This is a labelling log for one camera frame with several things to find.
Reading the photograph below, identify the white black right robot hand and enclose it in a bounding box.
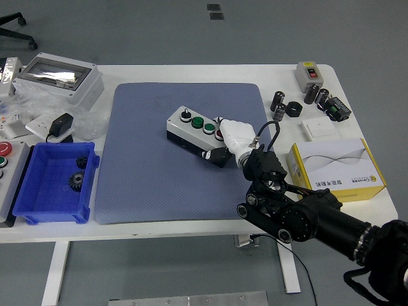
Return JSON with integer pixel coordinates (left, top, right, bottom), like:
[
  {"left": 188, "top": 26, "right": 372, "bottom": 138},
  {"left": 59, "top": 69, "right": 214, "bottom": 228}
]
[{"left": 200, "top": 115, "right": 258, "bottom": 166}]

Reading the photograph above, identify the grey four-button control box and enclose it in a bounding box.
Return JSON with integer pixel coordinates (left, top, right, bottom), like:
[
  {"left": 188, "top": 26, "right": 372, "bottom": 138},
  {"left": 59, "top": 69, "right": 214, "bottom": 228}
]
[{"left": 166, "top": 105, "right": 233, "bottom": 167}]

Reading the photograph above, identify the black cylindrical capacitor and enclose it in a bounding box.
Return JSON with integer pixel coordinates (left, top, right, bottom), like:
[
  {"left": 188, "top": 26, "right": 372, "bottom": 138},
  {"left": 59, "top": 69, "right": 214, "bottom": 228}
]
[
  {"left": 315, "top": 88, "right": 330, "bottom": 111},
  {"left": 270, "top": 91, "right": 286, "bottom": 112},
  {"left": 272, "top": 102, "right": 287, "bottom": 122},
  {"left": 303, "top": 82, "right": 321, "bottom": 105}
]

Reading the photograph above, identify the black hex nut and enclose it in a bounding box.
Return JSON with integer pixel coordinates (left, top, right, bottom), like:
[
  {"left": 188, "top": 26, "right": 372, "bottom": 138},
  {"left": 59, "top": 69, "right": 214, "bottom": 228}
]
[{"left": 285, "top": 101, "right": 303, "bottom": 118}]

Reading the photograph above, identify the black green terminal module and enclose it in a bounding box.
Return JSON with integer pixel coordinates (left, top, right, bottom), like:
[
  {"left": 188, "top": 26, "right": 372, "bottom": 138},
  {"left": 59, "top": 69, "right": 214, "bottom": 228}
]
[{"left": 323, "top": 97, "right": 352, "bottom": 122}]

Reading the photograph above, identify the yellow white cardboard box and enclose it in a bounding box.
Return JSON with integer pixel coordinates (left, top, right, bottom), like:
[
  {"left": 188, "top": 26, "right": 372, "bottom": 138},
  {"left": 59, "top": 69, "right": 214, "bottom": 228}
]
[{"left": 286, "top": 137, "right": 388, "bottom": 203}]

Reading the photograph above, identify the blue-grey table mat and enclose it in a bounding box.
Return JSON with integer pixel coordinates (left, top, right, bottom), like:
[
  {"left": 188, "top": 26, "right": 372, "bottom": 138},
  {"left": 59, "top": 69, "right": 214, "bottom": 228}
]
[{"left": 94, "top": 82, "right": 276, "bottom": 226}]

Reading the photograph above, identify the white table leg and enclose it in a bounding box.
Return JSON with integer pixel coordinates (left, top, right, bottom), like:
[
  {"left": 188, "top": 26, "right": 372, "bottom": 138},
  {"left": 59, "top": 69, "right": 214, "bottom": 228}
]
[
  {"left": 276, "top": 237, "right": 302, "bottom": 295},
  {"left": 40, "top": 241, "right": 70, "bottom": 306}
]

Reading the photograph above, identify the clear plastic bag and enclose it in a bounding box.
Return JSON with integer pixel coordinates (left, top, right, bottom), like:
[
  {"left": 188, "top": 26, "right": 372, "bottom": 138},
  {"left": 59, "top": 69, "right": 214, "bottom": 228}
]
[{"left": 0, "top": 85, "right": 109, "bottom": 141}]

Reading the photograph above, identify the large black gear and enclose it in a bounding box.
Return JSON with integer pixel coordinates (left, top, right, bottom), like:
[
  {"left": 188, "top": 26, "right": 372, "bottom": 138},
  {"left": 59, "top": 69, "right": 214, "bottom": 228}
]
[{"left": 68, "top": 171, "right": 86, "bottom": 193}]

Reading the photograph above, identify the grey metal plate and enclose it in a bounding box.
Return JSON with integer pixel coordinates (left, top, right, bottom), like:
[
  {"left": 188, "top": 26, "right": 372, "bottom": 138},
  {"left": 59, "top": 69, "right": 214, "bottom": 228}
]
[{"left": 108, "top": 290, "right": 270, "bottom": 306}]

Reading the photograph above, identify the black power adapter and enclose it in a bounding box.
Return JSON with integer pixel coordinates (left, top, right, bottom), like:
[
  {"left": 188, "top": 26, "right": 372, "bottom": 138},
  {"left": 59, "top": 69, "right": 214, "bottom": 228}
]
[{"left": 45, "top": 112, "right": 75, "bottom": 143}]

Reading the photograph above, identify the blue plastic bin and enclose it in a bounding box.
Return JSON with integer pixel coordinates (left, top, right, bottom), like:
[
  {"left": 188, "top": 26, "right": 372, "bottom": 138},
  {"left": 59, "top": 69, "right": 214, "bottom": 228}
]
[{"left": 11, "top": 142, "right": 101, "bottom": 226}]

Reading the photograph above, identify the small white box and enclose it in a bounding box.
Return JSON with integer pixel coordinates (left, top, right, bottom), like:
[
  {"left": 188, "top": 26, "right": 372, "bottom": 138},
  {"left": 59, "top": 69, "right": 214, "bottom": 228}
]
[{"left": 0, "top": 112, "right": 28, "bottom": 140}]

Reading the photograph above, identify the grey emergency-stop control station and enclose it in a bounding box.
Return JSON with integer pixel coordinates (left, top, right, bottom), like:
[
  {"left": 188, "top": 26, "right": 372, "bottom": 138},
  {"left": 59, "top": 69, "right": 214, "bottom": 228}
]
[{"left": 0, "top": 140, "right": 35, "bottom": 228}]

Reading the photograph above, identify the white electrical device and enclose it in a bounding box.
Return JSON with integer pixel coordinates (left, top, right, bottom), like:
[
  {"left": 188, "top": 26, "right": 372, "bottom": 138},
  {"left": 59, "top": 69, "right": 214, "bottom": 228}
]
[{"left": 0, "top": 57, "right": 24, "bottom": 98}]

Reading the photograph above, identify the black office chair base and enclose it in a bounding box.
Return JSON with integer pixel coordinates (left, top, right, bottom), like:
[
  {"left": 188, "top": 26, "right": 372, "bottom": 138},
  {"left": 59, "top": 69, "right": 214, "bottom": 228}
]
[{"left": 0, "top": 11, "right": 38, "bottom": 51}]

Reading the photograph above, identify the white wall switch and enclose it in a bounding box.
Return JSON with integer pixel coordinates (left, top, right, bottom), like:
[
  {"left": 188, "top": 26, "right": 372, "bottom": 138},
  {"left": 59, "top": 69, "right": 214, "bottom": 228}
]
[{"left": 299, "top": 116, "right": 340, "bottom": 142}]

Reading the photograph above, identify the grey red-black switch box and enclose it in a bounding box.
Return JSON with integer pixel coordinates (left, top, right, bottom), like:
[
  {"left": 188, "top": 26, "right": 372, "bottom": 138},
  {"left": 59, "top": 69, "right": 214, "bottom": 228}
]
[{"left": 294, "top": 61, "right": 324, "bottom": 94}]

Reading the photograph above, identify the white under-table bracket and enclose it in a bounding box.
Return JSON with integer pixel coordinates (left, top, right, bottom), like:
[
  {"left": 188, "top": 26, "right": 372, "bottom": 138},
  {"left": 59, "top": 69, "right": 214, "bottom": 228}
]
[{"left": 234, "top": 234, "right": 259, "bottom": 248}]

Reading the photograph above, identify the thin black cable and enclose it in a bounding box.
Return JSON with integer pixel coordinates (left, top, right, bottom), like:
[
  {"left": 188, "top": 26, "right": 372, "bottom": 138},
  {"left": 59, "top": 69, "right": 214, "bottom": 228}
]
[{"left": 251, "top": 234, "right": 318, "bottom": 306}]

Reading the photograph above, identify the grey enclosure with clear lid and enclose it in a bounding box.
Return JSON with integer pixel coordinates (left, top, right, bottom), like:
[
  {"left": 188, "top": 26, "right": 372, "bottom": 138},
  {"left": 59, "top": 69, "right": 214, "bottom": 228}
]
[{"left": 12, "top": 52, "right": 105, "bottom": 112}]

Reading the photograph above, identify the white wall socket plate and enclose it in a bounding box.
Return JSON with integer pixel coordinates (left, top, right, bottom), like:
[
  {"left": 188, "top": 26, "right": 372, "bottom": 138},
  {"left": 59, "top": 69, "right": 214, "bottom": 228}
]
[{"left": 25, "top": 114, "right": 74, "bottom": 143}]

